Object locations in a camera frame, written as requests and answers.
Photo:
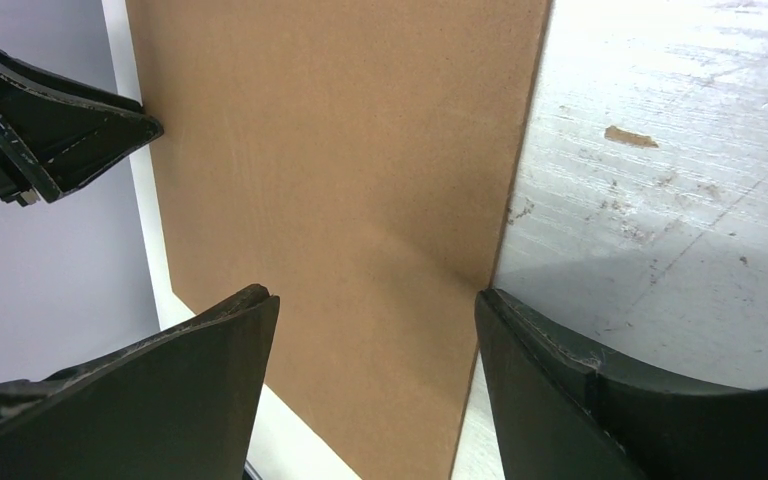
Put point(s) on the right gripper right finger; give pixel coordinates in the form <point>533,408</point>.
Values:
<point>565,406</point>

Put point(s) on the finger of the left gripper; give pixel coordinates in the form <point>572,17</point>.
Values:
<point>58,135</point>

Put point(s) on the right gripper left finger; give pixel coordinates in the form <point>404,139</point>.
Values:
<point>180,404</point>

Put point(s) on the white brown backing board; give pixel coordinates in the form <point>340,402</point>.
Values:
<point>354,157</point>

